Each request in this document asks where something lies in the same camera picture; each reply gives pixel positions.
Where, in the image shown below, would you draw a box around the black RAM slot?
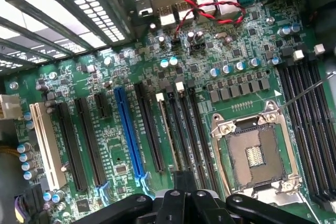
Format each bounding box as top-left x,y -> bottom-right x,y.
175,81 -> 211,192
288,49 -> 336,204
165,87 -> 197,174
277,48 -> 331,205
312,42 -> 336,140
301,50 -> 336,177
155,92 -> 186,175
186,80 -> 223,195

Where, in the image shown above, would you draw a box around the thin metal locking lever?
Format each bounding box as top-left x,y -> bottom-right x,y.
278,71 -> 336,111
211,129 -> 232,193

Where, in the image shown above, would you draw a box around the silver socket cover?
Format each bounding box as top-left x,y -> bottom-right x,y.
248,186 -> 305,209

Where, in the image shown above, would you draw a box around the CPU socket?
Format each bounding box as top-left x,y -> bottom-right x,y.
209,100 -> 303,207

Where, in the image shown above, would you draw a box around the long black expansion slot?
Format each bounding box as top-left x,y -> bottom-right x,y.
133,82 -> 166,174
55,102 -> 89,193
74,97 -> 111,196

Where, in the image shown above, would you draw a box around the blue expansion slot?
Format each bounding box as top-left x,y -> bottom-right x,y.
113,87 -> 150,188

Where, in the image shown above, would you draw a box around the green motherboard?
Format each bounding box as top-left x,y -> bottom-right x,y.
0,0 -> 336,224

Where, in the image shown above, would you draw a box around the short black expansion slot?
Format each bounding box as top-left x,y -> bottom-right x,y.
93,92 -> 113,120

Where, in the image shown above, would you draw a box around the white expansion slot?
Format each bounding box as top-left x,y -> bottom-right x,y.
29,102 -> 68,191

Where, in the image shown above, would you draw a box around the white power connector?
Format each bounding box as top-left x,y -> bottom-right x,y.
0,94 -> 24,120

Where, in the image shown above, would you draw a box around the silver USB port block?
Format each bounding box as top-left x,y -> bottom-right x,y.
195,0 -> 217,17
175,2 -> 195,23
158,5 -> 176,27

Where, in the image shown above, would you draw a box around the silver video port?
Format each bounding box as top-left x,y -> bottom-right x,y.
135,0 -> 154,18

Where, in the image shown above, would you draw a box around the silver network port block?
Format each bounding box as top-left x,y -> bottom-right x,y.
214,0 -> 237,16

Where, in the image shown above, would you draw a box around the black connector purple wires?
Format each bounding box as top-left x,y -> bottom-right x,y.
14,184 -> 46,221

